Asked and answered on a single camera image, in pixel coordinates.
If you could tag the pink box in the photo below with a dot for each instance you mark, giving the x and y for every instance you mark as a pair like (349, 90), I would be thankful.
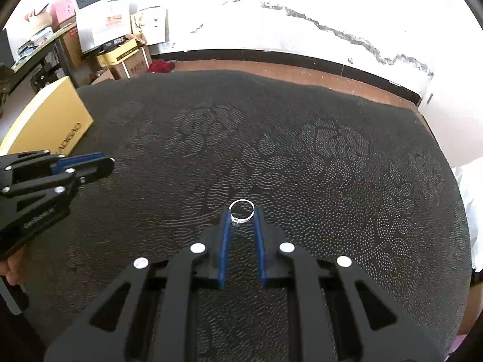
(64, 12)

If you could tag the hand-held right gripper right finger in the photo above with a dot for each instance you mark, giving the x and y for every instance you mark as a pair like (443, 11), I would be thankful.
(261, 249)

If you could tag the yellow box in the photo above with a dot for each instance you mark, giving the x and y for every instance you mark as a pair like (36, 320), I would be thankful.
(49, 117)
(117, 55)

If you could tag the brown cardboard box red mark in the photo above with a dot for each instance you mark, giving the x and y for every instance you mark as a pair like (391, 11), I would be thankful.
(72, 47)

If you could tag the beige orange box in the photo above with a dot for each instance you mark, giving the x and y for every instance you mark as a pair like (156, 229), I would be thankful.
(37, 19)

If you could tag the flat yellow box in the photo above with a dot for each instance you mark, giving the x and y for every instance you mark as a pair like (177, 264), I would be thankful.
(117, 55)

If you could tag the red cloth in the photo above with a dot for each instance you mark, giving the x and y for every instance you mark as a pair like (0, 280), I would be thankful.
(162, 66)

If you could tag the dark floral mat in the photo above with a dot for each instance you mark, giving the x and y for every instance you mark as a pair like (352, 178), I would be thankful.
(302, 166)

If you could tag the white box orange print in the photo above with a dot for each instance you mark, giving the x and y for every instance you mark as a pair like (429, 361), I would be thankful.
(105, 24)

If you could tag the person's left hand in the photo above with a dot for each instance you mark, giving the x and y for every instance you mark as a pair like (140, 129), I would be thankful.
(15, 268)

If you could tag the black desk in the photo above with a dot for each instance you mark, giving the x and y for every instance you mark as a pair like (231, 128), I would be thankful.
(36, 54)

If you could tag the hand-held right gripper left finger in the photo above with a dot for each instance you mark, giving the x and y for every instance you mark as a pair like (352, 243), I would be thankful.
(225, 249)

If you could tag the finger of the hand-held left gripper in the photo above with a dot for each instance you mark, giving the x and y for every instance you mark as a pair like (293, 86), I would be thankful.
(96, 171)
(77, 161)

